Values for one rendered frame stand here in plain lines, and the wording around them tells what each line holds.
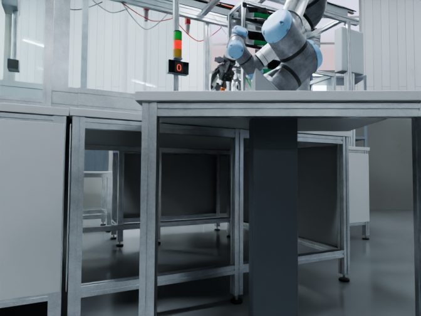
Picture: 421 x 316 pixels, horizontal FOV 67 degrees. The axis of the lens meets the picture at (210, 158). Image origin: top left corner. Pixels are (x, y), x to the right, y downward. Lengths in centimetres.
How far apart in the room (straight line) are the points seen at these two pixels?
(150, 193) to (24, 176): 53
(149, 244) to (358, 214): 250
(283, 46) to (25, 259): 120
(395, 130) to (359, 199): 323
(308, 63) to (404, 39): 557
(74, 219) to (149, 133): 51
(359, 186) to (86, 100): 253
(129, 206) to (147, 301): 216
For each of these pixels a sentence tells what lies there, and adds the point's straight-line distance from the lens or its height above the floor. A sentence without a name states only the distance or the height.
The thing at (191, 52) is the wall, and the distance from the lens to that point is 595.
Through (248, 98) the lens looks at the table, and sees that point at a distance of 95.
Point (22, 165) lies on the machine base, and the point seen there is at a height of 64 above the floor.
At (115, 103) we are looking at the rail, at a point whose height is 91.
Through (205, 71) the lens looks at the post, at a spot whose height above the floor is 155.
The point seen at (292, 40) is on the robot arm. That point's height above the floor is 109.
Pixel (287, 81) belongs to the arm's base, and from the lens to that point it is 123.
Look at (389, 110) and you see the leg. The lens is 108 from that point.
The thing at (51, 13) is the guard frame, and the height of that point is 123.
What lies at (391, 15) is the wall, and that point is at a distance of 685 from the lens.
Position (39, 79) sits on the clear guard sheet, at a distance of 140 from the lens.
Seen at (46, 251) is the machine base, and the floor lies 32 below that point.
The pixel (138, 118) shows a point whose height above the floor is 84.
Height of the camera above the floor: 62
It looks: 2 degrees up
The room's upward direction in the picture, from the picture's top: straight up
